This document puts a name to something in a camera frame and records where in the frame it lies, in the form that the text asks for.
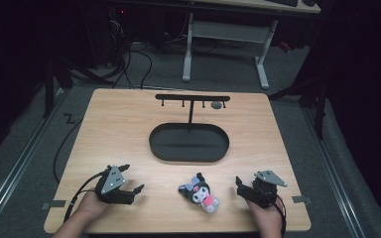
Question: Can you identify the metal floor rail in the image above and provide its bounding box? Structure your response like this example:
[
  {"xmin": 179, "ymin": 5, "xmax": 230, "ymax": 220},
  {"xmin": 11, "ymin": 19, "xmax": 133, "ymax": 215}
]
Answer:
[
  {"xmin": 301, "ymin": 104, "xmax": 367, "ymax": 238},
  {"xmin": 0, "ymin": 87, "xmax": 67, "ymax": 238}
]

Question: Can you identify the black metal stand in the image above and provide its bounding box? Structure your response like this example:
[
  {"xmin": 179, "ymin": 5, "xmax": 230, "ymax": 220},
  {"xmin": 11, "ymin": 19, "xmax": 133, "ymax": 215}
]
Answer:
[
  {"xmin": 42, "ymin": 56, "xmax": 115, "ymax": 119},
  {"xmin": 267, "ymin": 62, "xmax": 332, "ymax": 141}
]

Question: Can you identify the right hand-held gripper cable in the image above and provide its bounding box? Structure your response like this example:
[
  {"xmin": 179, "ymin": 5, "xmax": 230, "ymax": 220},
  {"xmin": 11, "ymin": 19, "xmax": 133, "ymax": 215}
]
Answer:
[{"xmin": 273, "ymin": 193, "xmax": 288, "ymax": 238}]

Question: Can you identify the white-legged wooden desk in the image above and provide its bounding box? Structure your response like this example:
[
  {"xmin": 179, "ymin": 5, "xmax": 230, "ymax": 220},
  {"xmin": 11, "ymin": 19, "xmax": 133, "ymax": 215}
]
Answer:
[{"xmin": 181, "ymin": 0, "xmax": 322, "ymax": 91}]

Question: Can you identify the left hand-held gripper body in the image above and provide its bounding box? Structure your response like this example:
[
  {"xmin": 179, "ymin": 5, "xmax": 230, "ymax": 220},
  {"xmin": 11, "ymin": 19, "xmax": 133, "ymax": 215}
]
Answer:
[{"xmin": 94, "ymin": 164, "xmax": 137, "ymax": 205}]

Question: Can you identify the person's right hand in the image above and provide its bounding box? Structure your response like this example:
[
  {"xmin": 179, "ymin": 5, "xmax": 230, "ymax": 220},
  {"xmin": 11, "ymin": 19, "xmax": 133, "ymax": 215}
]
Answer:
[{"xmin": 245, "ymin": 198, "xmax": 285, "ymax": 233}]

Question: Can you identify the black hook rack with tray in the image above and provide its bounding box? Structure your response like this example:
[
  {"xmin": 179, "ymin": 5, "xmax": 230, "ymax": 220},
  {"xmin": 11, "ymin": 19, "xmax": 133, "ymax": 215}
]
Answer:
[{"xmin": 148, "ymin": 93, "xmax": 231, "ymax": 164}]

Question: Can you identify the hand-held gripper cable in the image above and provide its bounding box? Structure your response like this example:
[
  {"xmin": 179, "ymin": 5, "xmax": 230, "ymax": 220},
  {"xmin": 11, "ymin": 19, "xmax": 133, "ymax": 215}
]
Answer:
[
  {"xmin": 63, "ymin": 171, "xmax": 109, "ymax": 223},
  {"xmin": 273, "ymin": 193, "xmax": 288, "ymax": 238}
]

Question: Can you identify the bundle of black cables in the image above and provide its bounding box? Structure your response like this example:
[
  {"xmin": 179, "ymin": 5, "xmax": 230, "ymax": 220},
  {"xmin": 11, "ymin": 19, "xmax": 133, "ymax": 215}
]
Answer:
[{"xmin": 107, "ymin": 13, "xmax": 154, "ymax": 91}]

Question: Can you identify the grey tape strip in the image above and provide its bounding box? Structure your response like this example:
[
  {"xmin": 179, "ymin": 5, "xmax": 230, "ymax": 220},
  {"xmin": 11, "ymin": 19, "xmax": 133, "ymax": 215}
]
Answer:
[
  {"xmin": 291, "ymin": 194, "xmax": 313, "ymax": 204},
  {"xmin": 41, "ymin": 199, "xmax": 66, "ymax": 212}
]

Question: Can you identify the black keyboard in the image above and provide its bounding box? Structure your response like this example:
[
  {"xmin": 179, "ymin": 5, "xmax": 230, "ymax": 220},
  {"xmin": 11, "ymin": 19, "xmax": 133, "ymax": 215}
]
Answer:
[{"xmin": 266, "ymin": 0, "xmax": 300, "ymax": 8}]

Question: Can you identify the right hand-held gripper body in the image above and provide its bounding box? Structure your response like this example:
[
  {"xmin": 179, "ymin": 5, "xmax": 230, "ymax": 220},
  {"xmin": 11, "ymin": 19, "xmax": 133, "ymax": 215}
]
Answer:
[{"xmin": 244, "ymin": 170, "xmax": 289, "ymax": 209}]

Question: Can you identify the person's left hand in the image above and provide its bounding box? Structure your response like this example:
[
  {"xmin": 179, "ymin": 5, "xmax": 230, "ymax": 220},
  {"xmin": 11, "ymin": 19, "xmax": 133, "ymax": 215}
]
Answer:
[{"xmin": 74, "ymin": 188, "xmax": 114, "ymax": 222}]

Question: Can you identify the left hand-held gripper cable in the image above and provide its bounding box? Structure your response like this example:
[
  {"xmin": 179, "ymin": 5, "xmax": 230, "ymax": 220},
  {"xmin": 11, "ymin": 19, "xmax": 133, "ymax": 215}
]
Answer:
[{"xmin": 63, "ymin": 171, "xmax": 109, "ymax": 223}]

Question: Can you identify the black and pink plush toy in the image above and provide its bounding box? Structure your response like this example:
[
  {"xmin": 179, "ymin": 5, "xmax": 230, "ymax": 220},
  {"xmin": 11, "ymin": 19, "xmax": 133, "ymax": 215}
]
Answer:
[{"xmin": 178, "ymin": 172, "xmax": 221, "ymax": 214}]

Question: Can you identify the black floor cable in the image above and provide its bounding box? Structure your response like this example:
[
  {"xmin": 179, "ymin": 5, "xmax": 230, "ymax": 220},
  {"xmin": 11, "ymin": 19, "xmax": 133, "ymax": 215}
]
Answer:
[{"xmin": 52, "ymin": 113, "xmax": 84, "ymax": 185}]

